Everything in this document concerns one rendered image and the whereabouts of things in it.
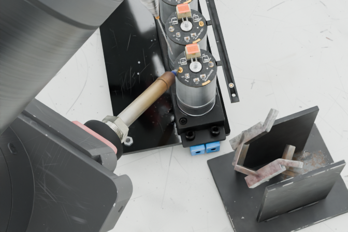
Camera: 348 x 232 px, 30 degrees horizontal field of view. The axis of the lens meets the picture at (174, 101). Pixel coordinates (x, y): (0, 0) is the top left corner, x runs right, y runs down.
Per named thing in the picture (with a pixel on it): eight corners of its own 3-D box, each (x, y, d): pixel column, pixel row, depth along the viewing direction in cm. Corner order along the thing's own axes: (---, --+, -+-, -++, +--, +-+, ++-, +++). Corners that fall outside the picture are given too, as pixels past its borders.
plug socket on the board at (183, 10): (178, 23, 39) (178, 16, 38) (176, 11, 39) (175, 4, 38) (191, 20, 39) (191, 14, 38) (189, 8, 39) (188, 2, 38)
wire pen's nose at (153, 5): (157, 5, 35) (149, -16, 34) (170, 13, 34) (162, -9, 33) (142, 17, 34) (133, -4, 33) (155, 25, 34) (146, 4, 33)
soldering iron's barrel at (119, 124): (157, 79, 37) (89, 142, 33) (163, 59, 36) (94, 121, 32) (178, 92, 37) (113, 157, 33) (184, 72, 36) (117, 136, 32)
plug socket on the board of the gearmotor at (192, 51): (187, 63, 37) (187, 57, 37) (185, 51, 38) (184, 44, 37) (201, 60, 38) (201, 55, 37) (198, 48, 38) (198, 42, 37)
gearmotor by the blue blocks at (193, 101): (180, 124, 41) (178, 88, 37) (173, 90, 42) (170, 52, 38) (218, 117, 41) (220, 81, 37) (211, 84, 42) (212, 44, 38)
